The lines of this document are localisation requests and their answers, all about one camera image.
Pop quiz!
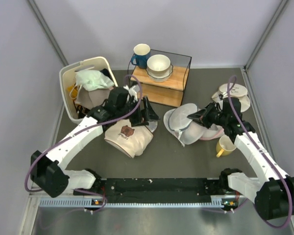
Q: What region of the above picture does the blue zipper white mesh bag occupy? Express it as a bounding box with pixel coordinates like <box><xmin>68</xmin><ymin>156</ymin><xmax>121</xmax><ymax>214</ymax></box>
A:
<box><xmin>163</xmin><ymin>103</ymin><xmax>208</xmax><ymax>146</ymax></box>

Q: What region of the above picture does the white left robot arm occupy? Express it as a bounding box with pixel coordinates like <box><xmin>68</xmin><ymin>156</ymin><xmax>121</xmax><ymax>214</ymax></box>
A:
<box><xmin>28</xmin><ymin>87</ymin><xmax>160</xmax><ymax>198</ymax></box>

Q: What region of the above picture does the pink trimmed mesh laundry bag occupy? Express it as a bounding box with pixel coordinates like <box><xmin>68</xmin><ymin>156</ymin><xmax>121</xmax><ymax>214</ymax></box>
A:
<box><xmin>199</xmin><ymin>124</ymin><xmax>224</xmax><ymax>141</ymax></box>

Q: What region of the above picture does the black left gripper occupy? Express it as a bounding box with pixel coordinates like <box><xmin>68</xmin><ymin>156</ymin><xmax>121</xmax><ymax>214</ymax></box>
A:
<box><xmin>116</xmin><ymin>95</ymin><xmax>160</xmax><ymax>126</ymax></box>

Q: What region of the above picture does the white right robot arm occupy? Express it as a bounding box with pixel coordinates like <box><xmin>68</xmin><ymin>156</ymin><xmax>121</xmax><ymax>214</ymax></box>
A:
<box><xmin>188</xmin><ymin>97</ymin><xmax>294</xmax><ymax>221</ymax></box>

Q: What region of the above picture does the black wire wooden shelf rack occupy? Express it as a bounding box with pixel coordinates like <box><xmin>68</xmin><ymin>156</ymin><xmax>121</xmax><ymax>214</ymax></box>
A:
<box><xmin>127</xmin><ymin>49</ymin><xmax>192</xmax><ymax>107</ymax></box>

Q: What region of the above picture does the cream ceramic bowl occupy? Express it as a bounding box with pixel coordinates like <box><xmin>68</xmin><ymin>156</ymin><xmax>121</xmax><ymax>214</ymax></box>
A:
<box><xmin>147</xmin><ymin>54</ymin><xmax>171</xmax><ymax>73</ymax></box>

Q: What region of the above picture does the silver round insulated pad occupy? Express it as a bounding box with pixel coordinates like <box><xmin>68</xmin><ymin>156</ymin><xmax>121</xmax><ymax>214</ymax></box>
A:
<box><xmin>147</xmin><ymin>121</ymin><xmax>158</xmax><ymax>133</ymax></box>

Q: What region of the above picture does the bear print cream bag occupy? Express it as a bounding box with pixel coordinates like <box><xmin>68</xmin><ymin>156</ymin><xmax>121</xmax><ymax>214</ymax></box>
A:
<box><xmin>104</xmin><ymin>119</ymin><xmax>153</xmax><ymax>159</ymax></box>

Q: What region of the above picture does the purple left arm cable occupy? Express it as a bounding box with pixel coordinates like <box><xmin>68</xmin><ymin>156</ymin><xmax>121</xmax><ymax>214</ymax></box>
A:
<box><xmin>24</xmin><ymin>74</ymin><xmax>143</xmax><ymax>213</ymax></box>

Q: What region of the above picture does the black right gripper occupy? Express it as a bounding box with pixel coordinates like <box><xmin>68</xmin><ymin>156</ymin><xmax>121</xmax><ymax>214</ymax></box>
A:
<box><xmin>188</xmin><ymin>101</ymin><xmax>228</xmax><ymax>129</ymax></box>

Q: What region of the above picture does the cream plastic laundry basket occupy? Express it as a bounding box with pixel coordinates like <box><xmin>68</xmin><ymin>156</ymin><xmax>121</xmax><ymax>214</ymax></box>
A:
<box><xmin>59</xmin><ymin>56</ymin><xmax>118</xmax><ymax>124</ymax></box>

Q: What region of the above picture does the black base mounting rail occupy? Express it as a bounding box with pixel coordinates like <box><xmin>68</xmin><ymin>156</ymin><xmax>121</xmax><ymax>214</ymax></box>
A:
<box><xmin>73</xmin><ymin>178</ymin><xmax>248</xmax><ymax>203</ymax></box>

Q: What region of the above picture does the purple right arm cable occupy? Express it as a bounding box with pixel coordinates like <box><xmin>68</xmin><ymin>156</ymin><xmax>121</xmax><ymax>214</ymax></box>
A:
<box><xmin>226</xmin><ymin>75</ymin><xmax>294</xmax><ymax>230</ymax></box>

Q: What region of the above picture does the pile of clothes in basket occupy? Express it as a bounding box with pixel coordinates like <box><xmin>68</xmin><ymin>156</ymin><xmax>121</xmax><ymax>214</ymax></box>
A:
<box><xmin>67</xmin><ymin>69</ymin><xmax>116</xmax><ymax>119</ymax></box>

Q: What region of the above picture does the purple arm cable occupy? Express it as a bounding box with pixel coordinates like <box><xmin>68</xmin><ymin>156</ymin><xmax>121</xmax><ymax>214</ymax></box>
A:
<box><xmin>226</xmin><ymin>75</ymin><xmax>294</xmax><ymax>230</ymax></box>
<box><xmin>24</xmin><ymin>74</ymin><xmax>143</xmax><ymax>213</ymax></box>

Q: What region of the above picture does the yellow ceramic mug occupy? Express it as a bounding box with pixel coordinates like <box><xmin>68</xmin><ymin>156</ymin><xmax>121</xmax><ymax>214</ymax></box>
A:
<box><xmin>216</xmin><ymin>135</ymin><xmax>237</xmax><ymax>158</ymax></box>

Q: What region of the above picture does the beige trimmed cream mesh bag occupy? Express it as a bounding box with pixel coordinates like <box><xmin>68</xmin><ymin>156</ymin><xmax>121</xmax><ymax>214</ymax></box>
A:
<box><xmin>211</xmin><ymin>84</ymin><xmax>251</xmax><ymax>113</ymax></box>

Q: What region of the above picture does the grey slotted cable duct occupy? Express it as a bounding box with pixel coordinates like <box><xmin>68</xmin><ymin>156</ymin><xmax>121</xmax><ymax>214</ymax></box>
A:
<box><xmin>40</xmin><ymin>198</ymin><xmax>238</xmax><ymax>208</ymax></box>

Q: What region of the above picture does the white scalloped plate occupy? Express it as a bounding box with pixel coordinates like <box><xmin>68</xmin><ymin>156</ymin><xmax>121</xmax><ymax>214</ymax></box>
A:
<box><xmin>146</xmin><ymin>65</ymin><xmax>173</xmax><ymax>82</ymax></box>

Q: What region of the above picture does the blue ceramic mug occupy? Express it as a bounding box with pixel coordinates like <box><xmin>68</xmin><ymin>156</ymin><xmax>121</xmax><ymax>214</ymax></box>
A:
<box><xmin>131</xmin><ymin>44</ymin><xmax>151</xmax><ymax>69</ymax></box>

